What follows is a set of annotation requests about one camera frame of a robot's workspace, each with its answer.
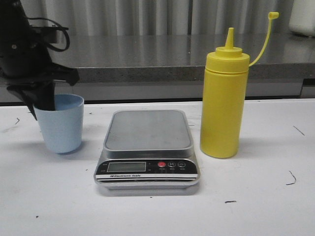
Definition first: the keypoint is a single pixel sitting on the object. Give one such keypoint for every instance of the silver electronic kitchen scale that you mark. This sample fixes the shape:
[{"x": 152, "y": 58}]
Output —
[{"x": 148, "y": 152}]

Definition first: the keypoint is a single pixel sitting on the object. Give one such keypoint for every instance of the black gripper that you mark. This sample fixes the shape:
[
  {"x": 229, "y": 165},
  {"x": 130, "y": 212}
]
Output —
[{"x": 24, "y": 58}]

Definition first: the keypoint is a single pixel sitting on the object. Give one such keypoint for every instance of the light blue plastic cup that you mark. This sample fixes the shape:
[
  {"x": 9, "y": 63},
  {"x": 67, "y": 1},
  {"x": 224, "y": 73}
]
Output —
[{"x": 62, "y": 128}]

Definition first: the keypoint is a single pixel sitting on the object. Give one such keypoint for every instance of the yellow squeeze bottle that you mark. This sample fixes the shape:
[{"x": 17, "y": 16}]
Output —
[{"x": 225, "y": 81}]

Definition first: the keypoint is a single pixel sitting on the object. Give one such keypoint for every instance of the white container in background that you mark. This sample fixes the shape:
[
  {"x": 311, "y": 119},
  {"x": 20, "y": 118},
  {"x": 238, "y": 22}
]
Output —
[{"x": 302, "y": 18}]

